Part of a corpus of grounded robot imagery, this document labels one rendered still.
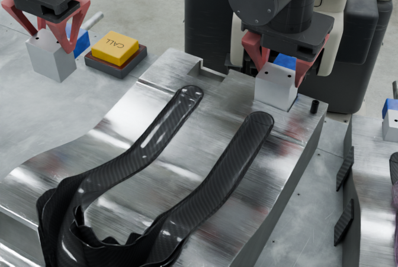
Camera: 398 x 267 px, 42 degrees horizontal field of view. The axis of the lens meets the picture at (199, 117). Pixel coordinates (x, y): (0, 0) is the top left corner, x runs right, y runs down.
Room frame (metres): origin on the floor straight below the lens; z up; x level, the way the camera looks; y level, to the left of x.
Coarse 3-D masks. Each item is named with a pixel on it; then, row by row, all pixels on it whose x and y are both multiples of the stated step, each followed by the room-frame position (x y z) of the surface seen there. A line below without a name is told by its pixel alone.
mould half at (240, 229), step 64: (192, 64) 0.61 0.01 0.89; (128, 128) 0.48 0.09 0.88; (192, 128) 0.48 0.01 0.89; (320, 128) 0.52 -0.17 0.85; (0, 192) 0.33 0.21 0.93; (128, 192) 0.35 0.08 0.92; (256, 192) 0.38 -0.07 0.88; (0, 256) 0.30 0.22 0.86; (192, 256) 0.26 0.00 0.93; (256, 256) 0.33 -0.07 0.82
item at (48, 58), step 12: (84, 24) 0.64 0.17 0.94; (36, 36) 0.58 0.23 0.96; (48, 36) 0.58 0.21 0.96; (84, 36) 0.60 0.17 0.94; (36, 48) 0.56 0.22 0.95; (48, 48) 0.55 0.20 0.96; (60, 48) 0.56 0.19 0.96; (84, 48) 0.60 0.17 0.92; (36, 60) 0.56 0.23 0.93; (48, 60) 0.55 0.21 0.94; (60, 60) 0.55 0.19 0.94; (72, 60) 0.57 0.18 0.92; (48, 72) 0.56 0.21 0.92; (60, 72) 0.55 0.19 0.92; (72, 72) 0.57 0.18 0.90
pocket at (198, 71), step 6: (198, 66) 0.62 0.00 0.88; (192, 72) 0.61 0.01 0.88; (198, 72) 0.62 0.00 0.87; (204, 72) 0.62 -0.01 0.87; (210, 72) 0.61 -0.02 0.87; (216, 72) 0.61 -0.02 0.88; (198, 78) 0.61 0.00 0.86; (204, 78) 0.61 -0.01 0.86; (210, 78) 0.61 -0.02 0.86; (216, 78) 0.61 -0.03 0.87; (222, 78) 0.60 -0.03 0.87; (216, 84) 0.60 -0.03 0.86
